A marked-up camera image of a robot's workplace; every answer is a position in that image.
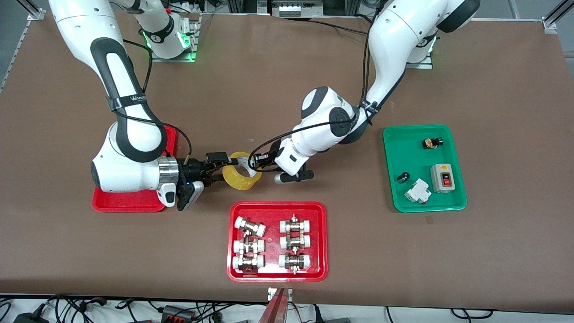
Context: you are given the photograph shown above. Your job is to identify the white power strip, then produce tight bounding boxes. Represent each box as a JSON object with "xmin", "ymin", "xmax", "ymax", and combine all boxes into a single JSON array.
[{"xmin": 278, "ymin": 2, "xmax": 304, "ymax": 18}]

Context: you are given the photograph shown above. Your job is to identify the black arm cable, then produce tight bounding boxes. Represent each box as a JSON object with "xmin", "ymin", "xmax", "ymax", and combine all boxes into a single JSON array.
[
  {"xmin": 248, "ymin": 7, "xmax": 383, "ymax": 174},
  {"xmin": 108, "ymin": 38, "xmax": 193, "ymax": 164}
]

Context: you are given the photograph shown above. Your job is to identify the empty red plastic tray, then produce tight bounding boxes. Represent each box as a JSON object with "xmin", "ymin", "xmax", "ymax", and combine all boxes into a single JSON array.
[{"xmin": 92, "ymin": 125, "xmax": 178, "ymax": 213}]

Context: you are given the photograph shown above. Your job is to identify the metal white pipe fitting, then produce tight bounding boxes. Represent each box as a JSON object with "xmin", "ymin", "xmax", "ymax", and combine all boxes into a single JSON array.
[
  {"xmin": 278, "ymin": 253, "xmax": 312, "ymax": 275},
  {"xmin": 232, "ymin": 254, "xmax": 265, "ymax": 273},
  {"xmin": 279, "ymin": 214, "xmax": 312, "ymax": 234},
  {"xmin": 280, "ymin": 233, "xmax": 312, "ymax": 251},
  {"xmin": 233, "ymin": 238, "xmax": 265, "ymax": 255},
  {"xmin": 234, "ymin": 216, "xmax": 267, "ymax": 237}
]

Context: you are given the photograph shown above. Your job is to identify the black orange connector box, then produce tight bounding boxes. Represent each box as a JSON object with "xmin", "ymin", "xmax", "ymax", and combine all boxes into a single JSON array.
[{"xmin": 159, "ymin": 305, "xmax": 196, "ymax": 322}]

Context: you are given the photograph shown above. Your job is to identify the green plastic tray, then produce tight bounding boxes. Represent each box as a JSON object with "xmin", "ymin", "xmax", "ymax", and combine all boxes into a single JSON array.
[{"xmin": 383, "ymin": 124, "xmax": 468, "ymax": 213}]

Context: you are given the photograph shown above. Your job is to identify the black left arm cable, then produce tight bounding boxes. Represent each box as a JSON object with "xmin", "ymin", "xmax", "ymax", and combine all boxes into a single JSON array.
[{"xmin": 248, "ymin": 7, "xmax": 383, "ymax": 174}]

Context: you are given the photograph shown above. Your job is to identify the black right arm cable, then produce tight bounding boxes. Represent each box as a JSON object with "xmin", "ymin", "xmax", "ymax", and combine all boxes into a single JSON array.
[{"xmin": 108, "ymin": 38, "xmax": 193, "ymax": 164}]

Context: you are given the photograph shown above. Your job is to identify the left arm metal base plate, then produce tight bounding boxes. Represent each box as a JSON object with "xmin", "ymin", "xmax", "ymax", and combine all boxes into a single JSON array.
[{"xmin": 405, "ymin": 56, "xmax": 434, "ymax": 70}]

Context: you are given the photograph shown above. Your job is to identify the yellow clear tape roll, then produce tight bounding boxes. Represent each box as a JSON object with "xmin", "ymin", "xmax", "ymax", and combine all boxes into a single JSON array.
[{"xmin": 223, "ymin": 151, "xmax": 263, "ymax": 192}]

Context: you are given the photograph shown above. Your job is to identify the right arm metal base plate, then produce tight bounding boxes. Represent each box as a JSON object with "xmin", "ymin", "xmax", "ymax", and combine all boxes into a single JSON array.
[{"xmin": 149, "ymin": 13, "xmax": 201, "ymax": 63}]

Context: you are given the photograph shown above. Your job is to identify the white circuit breaker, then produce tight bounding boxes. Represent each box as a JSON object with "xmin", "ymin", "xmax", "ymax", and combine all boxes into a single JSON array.
[{"xmin": 404, "ymin": 178, "xmax": 432, "ymax": 205}]

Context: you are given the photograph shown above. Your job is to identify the black power adapter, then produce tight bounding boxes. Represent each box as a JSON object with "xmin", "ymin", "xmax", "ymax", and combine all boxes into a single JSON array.
[{"xmin": 13, "ymin": 311, "xmax": 49, "ymax": 323}]

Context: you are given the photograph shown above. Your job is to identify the small silver metal bracket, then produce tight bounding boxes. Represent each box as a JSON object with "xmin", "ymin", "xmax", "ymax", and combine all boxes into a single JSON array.
[{"xmin": 267, "ymin": 287, "xmax": 294, "ymax": 302}]

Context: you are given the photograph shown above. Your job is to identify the black cable tangle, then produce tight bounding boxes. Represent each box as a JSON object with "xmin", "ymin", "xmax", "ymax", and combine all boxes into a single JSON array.
[{"xmin": 45, "ymin": 294, "xmax": 108, "ymax": 323}]

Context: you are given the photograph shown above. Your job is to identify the red metal bar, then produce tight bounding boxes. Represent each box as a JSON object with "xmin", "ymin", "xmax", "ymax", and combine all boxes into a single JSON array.
[{"xmin": 257, "ymin": 288, "xmax": 290, "ymax": 323}]

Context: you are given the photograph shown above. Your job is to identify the grey push-button switch box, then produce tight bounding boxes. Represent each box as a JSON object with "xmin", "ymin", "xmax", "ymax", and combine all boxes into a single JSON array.
[{"xmin": 430, "ymin": 163, "xmax": 454, "ymax": 194}]

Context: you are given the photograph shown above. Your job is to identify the black cable across table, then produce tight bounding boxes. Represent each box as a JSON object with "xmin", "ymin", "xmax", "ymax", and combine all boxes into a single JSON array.
[{"xmin": 309, "ymin": 17, "xmax": 374, "ymax": 36}]

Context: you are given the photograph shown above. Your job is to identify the aluminium frame rail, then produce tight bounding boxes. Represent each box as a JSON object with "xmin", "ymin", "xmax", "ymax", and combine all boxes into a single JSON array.
[{"xmin": 226, "ymin": 0, "xmax": 361, "ymax": 17}]

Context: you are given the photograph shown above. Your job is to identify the red tray holding fittings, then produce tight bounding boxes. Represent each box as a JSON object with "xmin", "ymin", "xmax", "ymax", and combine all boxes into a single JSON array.
[{"xmin": 226, "ymin": 201, "xmax": 329, "ymax": 283}]

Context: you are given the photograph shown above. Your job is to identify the black plug block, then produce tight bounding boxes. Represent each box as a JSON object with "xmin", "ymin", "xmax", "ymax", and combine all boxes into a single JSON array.
[{"xmin": 312, "ymin": 304, "xmax": 351, "ymax": 323}]

